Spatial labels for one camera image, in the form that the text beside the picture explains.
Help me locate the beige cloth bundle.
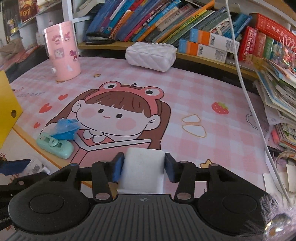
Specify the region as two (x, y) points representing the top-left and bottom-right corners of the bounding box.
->
(1, 38), (24, 62)

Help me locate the stack of papers and notebooks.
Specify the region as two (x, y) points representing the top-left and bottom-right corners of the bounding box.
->
(255, 59), (295, 150)

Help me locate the row of leaning books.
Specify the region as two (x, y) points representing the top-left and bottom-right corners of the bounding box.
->
(83, 1), (252, 47)

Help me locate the white charging cable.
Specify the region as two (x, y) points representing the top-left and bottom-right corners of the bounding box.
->
(225, 0), (293, 207)

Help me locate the orange white box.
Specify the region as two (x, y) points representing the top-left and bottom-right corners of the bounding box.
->
(178, 39), (227, 63)
(190, 29), (239, 54)

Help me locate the blue crumpled wrapper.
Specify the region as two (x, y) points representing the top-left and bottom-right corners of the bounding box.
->
(50, 118), (81, 141)

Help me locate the white quilted pouch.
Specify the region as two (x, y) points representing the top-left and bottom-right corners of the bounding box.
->
(125, 42), (177, 72)

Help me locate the orange white box upper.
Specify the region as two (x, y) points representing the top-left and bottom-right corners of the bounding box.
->
(190, 29), (239, 54)

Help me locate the yellow cardboard box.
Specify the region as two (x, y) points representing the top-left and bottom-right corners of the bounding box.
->
(0, 71), (23, 147)

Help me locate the white bookshelf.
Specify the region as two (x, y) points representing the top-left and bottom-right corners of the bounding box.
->
(61, 0), (296, 79)

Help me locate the white charger block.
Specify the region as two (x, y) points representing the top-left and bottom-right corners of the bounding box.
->
(117, 147), (165, 194)

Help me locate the red boxed book set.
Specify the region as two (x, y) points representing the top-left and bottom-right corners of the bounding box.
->
(250, 13), (296, 52)

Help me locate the orange white box lower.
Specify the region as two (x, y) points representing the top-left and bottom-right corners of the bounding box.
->
(178, 39), (227, 63)

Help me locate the pink cartoon table mat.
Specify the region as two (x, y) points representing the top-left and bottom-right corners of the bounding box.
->
(1, 57), (268, 189)

